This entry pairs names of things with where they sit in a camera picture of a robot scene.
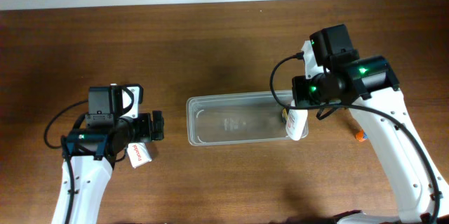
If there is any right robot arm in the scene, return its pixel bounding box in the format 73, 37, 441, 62
292, 25, 448, 223

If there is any dark bottle white cap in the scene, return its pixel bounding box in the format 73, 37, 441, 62
281, 108, 288, 124

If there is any orange bottle white cap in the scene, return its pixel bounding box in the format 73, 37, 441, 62
355, 130, 368, 142

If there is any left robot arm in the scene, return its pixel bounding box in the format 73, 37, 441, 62
52, 84, 164, 223

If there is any white Panadol medicine box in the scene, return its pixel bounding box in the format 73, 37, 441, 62
126, 143, 152, 169

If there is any right black cable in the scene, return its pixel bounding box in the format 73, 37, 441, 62
269, 51, 441, 224

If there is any black cable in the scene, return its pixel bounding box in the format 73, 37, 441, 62
269, 51, 441, 224
43, 99, 89, 224

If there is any clear plastic container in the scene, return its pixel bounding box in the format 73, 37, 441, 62
186, 91, 290, 146

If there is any left black cable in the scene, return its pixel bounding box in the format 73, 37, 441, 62
43, 99, 89, 224

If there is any white spray bottle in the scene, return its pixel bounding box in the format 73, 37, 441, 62
285, 108, 309, 141

